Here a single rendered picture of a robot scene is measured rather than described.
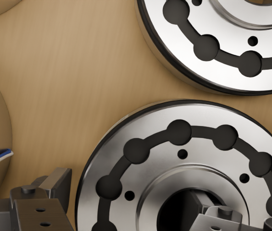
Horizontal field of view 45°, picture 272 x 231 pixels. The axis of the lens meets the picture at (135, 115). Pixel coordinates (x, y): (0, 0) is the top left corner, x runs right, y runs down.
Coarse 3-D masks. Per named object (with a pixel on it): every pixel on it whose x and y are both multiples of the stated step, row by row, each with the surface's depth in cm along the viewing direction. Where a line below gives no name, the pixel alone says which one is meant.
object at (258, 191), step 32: (128, 128) 14; (160, 128) 14; (192, 128) 14; (224, 128) 14; (256, 128) 14; (96, 160) 14; (128, 160) 14; (160, 160) 14; (192, 160) 14; (224, 160) 14; (256, 160) 15; (96, 192) 14; (128, 192) 15; (256, 192) 14; (96, 224) 15; (128, 224) 14; (256, 224) 14
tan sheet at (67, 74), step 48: (48, 0) 17; (96, 0) 17; (0, 48) 17; (48, 48) 17; (96, 48) 17; (144, 48) 17; (48, 96) 17; (96, 96) 17; (144, 96) 17; (192, 96) 17; (240, 96) 17; (48, 144) 17; (96, 144) 17; (0, 192) 17
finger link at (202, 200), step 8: (184, 192) 15; (192, 192) 14; (200, 192) 14; (184, 200) 15; (192, 200) 14; (200, 200) 13; (208, 200) 13; (184, 208) 15; (192, 208) 13; (200, 208) 12; (184, 216) 15; (192, 216) 13; (184, 224) 14; (192, 224) 13
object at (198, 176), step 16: (160, 176) 14; (176, 176) 14; (192, 176) 14; (208, 176) 14; (224, 176) 14; (144, 192) 14; (160, 192) 14; (176, 192) 14; (224, 192) 14; (240, 192) 14; (144, 208) 14; (160, 208) 14; (240, 208) 14; (144, 224) 14
